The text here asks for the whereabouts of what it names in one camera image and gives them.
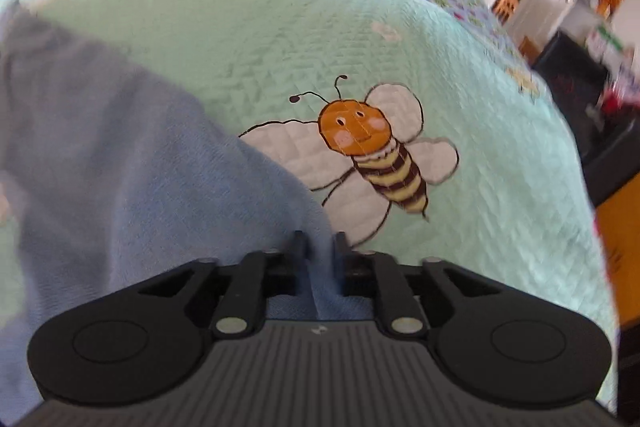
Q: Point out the green quilted bee bedspread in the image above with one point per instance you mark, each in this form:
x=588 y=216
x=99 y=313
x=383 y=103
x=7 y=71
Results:
x=415 y=136

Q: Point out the black chair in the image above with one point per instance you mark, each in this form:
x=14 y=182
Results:
x=608 y=146

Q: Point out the blue fleece pants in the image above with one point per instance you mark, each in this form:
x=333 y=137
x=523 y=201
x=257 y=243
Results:
x=115 y=175

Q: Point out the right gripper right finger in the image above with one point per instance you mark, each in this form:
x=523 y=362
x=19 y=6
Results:
x=379 y=278

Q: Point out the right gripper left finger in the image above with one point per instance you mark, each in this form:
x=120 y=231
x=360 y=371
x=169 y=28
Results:
x=259 y=276

